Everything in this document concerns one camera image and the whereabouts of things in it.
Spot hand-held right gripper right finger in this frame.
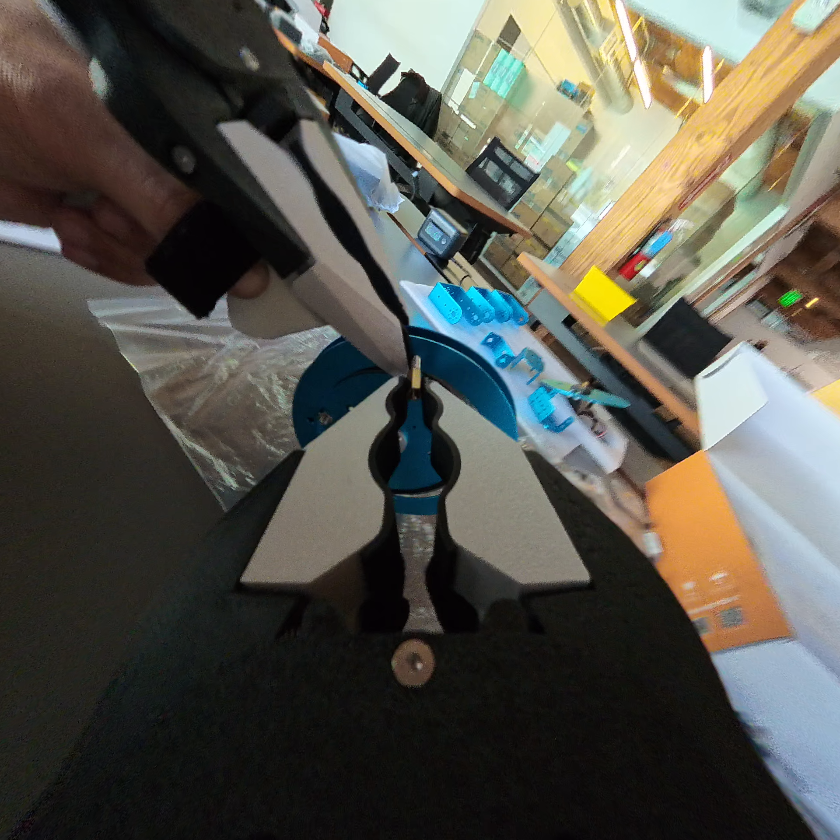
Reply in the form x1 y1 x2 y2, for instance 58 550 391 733
422 379 593 634

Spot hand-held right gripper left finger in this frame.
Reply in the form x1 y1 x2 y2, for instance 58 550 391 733
239 379 412 634

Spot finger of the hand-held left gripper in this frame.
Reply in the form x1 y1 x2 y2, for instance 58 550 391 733
218 121 411 376
294 120 409 330

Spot blue round rotating base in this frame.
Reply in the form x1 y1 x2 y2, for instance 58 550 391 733
292 325 519 519

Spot grey desk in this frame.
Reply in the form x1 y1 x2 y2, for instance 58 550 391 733
0 197 657 828

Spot person's left hand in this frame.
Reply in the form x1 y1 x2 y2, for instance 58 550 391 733
0 0 201 286

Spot clear bag with grey block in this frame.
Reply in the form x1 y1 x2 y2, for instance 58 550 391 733
335 134 404 214

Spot dark topped wooden table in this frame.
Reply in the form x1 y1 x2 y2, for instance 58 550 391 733
325 62 532 240

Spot white foam sheet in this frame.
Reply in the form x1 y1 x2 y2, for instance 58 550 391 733
400 281 627 473

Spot small black display device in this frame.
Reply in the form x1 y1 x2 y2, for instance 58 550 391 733
418 210 470 258

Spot black padded office chair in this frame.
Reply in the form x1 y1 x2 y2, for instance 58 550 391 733
367 56 444 135

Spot teal round plate with servo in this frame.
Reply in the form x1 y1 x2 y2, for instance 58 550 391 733
541 381 631 409

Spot black mesh crate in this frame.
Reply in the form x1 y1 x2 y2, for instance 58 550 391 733
467 138 540 211

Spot clear plastic bag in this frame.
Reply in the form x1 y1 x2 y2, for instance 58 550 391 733
88 295 444 634

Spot orange cardboard box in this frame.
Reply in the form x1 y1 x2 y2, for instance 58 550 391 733
645 341 840 834

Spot long wooden table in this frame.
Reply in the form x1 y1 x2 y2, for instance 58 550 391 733
518 252 703 460

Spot yellow plastic bins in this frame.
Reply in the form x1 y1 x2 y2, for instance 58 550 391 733
571 266 637 322

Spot black box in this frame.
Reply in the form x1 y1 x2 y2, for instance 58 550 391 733
643 298 732 378

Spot blue perforated U bracket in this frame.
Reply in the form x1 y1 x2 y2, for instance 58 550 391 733
528 386 575 434

